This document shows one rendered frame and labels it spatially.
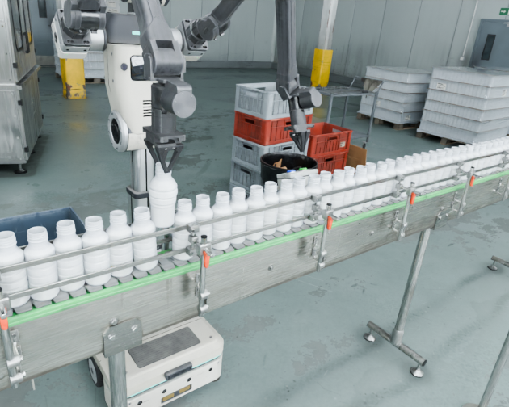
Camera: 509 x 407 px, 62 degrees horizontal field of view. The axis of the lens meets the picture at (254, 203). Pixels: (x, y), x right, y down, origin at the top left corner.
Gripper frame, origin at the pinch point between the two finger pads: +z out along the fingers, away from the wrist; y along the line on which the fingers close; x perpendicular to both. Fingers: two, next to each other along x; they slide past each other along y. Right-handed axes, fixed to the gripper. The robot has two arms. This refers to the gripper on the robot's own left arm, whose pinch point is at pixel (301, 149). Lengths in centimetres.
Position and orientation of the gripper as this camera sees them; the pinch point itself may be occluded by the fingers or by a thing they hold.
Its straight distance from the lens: 160.5
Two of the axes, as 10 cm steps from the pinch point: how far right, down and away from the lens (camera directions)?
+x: -5.9, -0.2, 8.1
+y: 8.0, -1.8, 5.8
